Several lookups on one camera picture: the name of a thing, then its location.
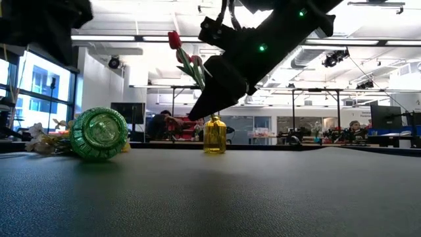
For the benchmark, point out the black table frame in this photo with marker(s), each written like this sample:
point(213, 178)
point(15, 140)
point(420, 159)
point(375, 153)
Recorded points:
point(164, 145)

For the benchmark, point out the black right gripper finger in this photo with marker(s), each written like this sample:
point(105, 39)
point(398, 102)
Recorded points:
point(220, 89)

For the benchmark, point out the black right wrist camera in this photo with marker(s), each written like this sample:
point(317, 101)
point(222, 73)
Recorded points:
point(217, 33)

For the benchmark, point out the person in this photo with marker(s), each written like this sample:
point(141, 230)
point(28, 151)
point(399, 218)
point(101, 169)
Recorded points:
point(355, 126)
point(158, 126)
point(199, 126)

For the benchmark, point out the green glass vase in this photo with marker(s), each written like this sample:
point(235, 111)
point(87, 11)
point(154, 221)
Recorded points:
point(98, 133)

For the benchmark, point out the overhead LED light bar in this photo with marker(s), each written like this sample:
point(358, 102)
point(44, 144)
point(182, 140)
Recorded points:
point(102, 37)

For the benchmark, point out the yellow glass vase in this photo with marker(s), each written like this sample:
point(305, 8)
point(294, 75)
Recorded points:
point(214, 135)

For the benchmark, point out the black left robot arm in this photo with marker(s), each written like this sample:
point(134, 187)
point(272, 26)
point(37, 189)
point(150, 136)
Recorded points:
point(39, 23)

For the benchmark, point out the black table mat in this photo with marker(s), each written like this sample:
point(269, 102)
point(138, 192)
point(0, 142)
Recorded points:
point(210, 197)

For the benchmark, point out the large glass window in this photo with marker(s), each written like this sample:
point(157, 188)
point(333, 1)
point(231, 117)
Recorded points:
point(42, 85)

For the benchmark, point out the black computer monitor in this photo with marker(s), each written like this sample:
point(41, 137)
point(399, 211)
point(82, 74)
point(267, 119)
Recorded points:
point(131, 112)
point(385, 116)

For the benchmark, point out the black ceiling spotlight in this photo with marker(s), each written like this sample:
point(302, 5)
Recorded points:
point(113, 62)

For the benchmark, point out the black metal frame rig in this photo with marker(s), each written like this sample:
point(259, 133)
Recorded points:
point(174, 98)
point(315, 89)

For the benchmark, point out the black track light cluster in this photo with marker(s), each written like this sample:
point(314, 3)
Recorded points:
point(335, 58)
point(365, 85)

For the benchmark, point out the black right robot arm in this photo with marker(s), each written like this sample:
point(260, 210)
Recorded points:
point(312, 13)

